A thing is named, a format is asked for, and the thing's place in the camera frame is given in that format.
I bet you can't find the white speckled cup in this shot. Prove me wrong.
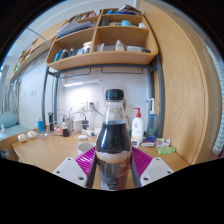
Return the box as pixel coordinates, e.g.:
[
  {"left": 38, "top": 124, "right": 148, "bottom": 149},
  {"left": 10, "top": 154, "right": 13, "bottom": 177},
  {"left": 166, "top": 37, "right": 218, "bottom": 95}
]
[{"left": 77, "top": 142, "right": 97, "bottom": 157}]

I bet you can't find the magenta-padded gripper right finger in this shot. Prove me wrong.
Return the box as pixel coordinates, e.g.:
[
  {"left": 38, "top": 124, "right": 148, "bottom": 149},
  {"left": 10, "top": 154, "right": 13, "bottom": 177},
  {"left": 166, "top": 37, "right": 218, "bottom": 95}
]
[{"left": 130, "top": 146, "right": 175, "bottom": 189}]

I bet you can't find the blue flat box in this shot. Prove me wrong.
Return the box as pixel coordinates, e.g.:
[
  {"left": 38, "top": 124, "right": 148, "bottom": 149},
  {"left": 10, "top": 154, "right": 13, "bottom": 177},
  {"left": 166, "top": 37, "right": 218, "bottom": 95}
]
[{"left": 141, "top": 134, "right": 157, "bottom": 148}]

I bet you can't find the tall black device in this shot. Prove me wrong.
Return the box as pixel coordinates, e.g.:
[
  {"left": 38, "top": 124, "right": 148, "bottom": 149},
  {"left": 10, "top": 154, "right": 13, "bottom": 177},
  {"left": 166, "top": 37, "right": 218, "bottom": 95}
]
[{"left": 47, "top": 111, "right": 55, "bottom": 132}]

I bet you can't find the green striped white towel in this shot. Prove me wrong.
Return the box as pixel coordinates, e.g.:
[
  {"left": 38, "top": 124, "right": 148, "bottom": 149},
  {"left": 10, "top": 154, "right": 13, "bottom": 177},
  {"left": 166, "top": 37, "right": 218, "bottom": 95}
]
[{"left": 205, "top": 44, "right": 224, "bottom": 156}]

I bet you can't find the dark drink bottle black cap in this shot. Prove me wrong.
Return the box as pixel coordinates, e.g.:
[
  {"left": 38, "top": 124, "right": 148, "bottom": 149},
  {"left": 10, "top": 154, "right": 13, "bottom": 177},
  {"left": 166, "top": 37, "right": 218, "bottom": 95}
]
[{"left": 95, "top": 88, "right": 133, "bottom": 191}]

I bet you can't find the green packet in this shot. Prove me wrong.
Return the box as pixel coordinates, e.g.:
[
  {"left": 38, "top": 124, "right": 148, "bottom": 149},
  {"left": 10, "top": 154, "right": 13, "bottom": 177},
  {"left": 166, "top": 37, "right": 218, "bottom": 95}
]
[{"left": 156, "top": 145, "right": 177, "bottom": 155}]

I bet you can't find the teal cushion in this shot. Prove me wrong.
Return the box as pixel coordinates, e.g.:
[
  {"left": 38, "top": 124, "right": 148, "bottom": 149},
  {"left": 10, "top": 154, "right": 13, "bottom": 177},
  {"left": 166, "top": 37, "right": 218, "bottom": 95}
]
[{"left": 0, "top": 111, "right": 19, "bottom": 129}]

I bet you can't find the small white round object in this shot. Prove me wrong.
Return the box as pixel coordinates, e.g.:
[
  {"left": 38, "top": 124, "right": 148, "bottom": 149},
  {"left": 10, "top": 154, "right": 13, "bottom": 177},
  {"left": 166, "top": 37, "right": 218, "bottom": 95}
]
[
  {"left": 17, "top": 133, "right": 28, "bottom": 143},
  {"left": 27, "top": 130, "right": 39, "bottom": 139}
]

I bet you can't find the blue spray bottle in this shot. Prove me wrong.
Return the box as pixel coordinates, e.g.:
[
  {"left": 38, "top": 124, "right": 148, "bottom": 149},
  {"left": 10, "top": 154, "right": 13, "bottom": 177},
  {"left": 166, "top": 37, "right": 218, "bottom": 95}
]
[{"left": 145, "top": 97, "right": 160, "bottom": 138}]

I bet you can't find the grey metal frame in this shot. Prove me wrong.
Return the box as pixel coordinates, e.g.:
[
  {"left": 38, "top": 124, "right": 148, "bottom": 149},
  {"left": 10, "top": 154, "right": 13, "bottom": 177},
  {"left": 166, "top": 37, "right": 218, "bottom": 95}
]
[{"left": 41, "top": 54, "right": 166, "bottom": 138}]

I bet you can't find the white pump bottle red pump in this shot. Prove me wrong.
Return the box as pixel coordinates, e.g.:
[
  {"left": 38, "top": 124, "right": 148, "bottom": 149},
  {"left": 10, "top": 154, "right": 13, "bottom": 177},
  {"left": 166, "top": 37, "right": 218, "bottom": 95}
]
[{"left": 131, "top": 107, "right": 145, "bottom": 143}]

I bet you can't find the wooden wardrobe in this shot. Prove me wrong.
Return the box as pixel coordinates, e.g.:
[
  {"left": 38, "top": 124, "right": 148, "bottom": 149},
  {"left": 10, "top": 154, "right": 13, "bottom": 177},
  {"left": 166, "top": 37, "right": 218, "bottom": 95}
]
[{"left": 136, "top": 0, "right": 224, "bottom": 164}]

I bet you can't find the wooden shelf unit with items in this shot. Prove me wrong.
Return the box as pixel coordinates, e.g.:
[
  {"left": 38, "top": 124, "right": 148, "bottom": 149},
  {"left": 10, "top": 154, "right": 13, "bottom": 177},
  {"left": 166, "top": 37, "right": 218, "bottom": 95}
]
[{"left": 45, "top": 3, "right": 159, "bottom": 72}]

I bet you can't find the small blue bottle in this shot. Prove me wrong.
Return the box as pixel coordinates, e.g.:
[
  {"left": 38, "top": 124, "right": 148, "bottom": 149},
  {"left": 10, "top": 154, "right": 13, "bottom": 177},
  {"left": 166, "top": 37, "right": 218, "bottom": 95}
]
[{"left": 37, "top": 116, "right": 45, "bottom": 134}]

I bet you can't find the small white digital clock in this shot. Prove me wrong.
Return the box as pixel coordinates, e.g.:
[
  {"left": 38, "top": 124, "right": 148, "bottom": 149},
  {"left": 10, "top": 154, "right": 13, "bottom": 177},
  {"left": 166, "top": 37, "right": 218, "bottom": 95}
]
[{"left": 130, "top": 138, "right": 140, "bottom": 149}]

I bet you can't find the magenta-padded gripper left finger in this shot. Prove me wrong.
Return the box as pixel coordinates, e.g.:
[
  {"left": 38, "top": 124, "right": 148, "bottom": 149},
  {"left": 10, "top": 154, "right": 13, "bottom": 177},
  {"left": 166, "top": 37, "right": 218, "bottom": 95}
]
[{"left": 52, "top": 146, "right": 98, "bottom": 189}]

